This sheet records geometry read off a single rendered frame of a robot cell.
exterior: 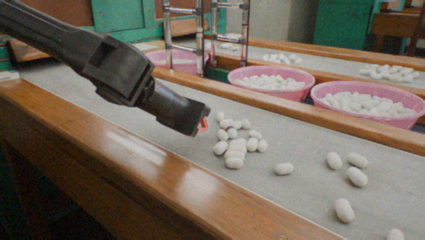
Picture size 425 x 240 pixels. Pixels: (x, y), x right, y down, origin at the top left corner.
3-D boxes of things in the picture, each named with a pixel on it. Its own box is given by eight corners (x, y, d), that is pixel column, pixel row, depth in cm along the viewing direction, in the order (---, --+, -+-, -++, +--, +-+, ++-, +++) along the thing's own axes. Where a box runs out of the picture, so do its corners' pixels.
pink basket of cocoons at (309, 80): (307, 127, 84) (312, 94, 80) (216, 114, 93) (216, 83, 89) (313, 96, 107) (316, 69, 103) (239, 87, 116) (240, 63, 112)
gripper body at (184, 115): (174, 95, 63) (150, 79, 57) (211, 107, 57) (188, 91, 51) (160, 123, 62) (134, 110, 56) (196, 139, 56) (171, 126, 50)
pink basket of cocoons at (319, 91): (402, 168, 66) (414, 128, 62) (288, 131, 82) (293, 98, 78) (425, 127, 84) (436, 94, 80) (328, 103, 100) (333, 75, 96)
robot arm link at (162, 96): (141, 106, 47) (155, 74, 48) (114, 99, 51) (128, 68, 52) (168, 121, 52) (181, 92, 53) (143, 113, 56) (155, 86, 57)
